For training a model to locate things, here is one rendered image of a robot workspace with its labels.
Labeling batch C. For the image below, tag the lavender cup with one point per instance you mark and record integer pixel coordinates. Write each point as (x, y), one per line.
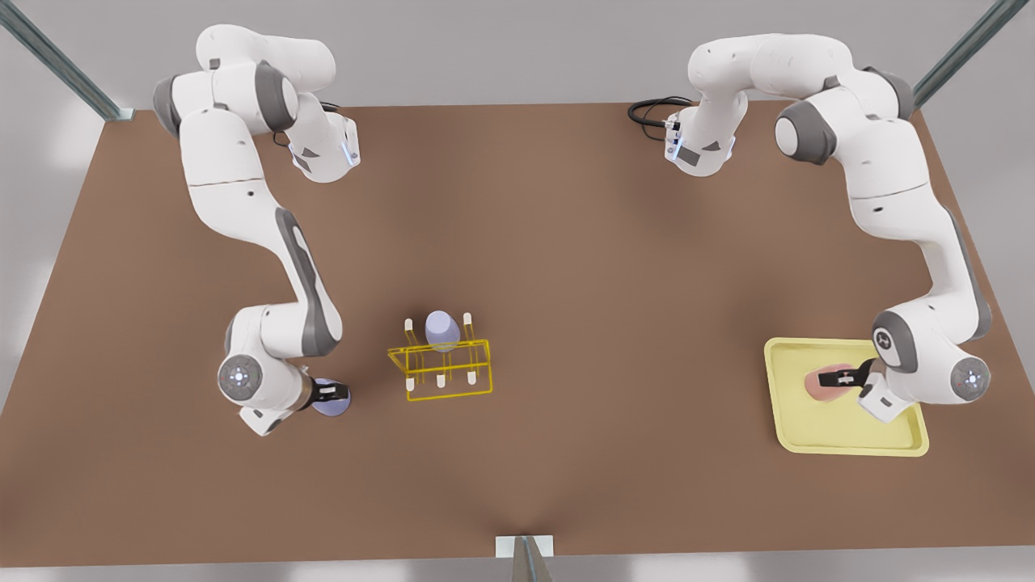
(442, 327)
(327, 408)

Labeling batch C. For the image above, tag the pink cup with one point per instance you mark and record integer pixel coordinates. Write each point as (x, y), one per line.
(821, 392)

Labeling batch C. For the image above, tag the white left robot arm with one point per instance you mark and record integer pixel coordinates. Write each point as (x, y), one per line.
(889, 194)

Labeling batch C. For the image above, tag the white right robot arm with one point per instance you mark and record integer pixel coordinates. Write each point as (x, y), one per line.
(234, 202)

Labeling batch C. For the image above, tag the yellow tray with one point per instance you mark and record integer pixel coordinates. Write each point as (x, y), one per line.
(841, 428)

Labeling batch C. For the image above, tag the silver frame post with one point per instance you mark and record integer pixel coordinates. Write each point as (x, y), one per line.
(970, 40)
(57, 61)
(525, 554)

